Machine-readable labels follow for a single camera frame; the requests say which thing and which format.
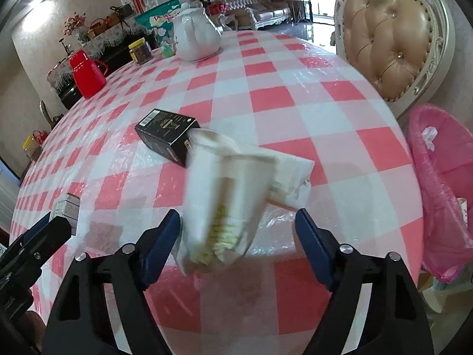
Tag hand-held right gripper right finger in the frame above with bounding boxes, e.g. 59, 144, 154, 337
296, 208, 433, 355

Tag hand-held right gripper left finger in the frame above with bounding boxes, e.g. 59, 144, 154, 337
42, 209, 182, 355

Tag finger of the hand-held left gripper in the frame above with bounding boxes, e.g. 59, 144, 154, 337
20, 216, 72, 279
8, 212, 52, 252

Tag small white carton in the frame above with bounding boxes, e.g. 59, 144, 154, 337
50, 193, 81, 236

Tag white paper cup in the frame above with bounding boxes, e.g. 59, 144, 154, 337
174, 129, 279, 277

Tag pink-lined waste bin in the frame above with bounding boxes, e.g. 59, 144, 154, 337
407, 104, 473, 283

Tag white plastic bag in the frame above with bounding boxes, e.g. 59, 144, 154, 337
259, 148, 315, 208

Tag yellow-capped brown jar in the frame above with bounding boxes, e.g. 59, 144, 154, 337
23, 135, 43, 162

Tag black box with gold print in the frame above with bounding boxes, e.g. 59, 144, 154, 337
135, 109, 202, 168

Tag pink checked tablecloth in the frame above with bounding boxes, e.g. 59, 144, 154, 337
9, 29, 424, 355

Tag crumpled white tissue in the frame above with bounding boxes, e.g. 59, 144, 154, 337
421, 126, 439, 151

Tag red thermos jug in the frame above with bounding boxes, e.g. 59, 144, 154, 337
69, 50, 109, 99

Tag yellow-lidded glass jar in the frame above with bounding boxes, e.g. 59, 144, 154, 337
128, 38, 153, 66

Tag floral lace piano cover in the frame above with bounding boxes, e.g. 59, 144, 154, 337
46, 18, 156, 89

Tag pink artificial flowers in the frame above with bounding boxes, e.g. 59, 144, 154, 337
64, 13, 88, 36

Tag wicker basket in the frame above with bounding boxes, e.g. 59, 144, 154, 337
89, 18, 108, 38

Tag white floral teapot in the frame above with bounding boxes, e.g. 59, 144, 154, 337
173, 7, 223, 63

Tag beige tufted carved chair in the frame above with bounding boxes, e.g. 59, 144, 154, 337
334, 0, 456, 119

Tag green snack bag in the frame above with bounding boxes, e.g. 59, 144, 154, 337
135, 0, 191, 58

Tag black handbag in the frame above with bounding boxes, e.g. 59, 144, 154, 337
111, 4, 134, 20

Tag grey carved sofa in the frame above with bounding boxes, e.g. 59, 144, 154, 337
218, 0, 292, 31

